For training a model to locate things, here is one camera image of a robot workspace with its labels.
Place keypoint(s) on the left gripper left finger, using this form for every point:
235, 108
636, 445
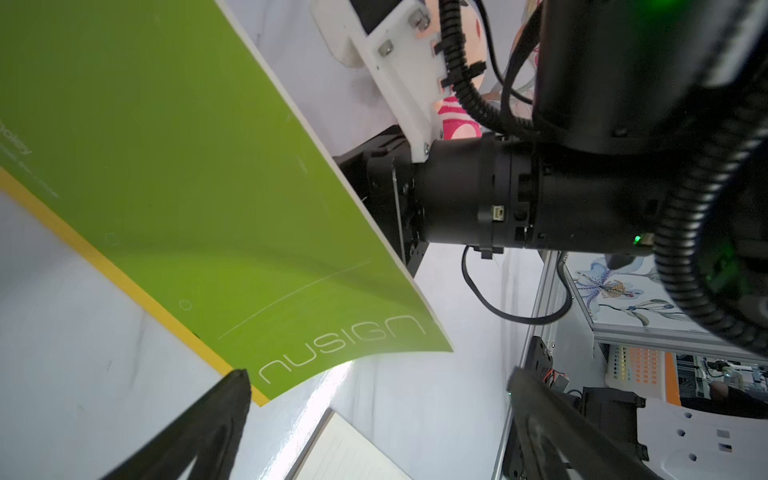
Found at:
203, 441

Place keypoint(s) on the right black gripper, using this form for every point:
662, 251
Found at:
381, 173

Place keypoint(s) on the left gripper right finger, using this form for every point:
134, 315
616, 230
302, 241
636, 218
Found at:
555, 439

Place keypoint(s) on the yellow cover notebook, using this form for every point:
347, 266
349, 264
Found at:
337, 451

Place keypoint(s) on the green cover notebook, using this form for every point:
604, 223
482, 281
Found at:
153, 139

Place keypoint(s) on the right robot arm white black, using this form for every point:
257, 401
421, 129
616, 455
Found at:
627, 128

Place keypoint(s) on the pink plush doll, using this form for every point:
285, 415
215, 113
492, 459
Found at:
460, 74

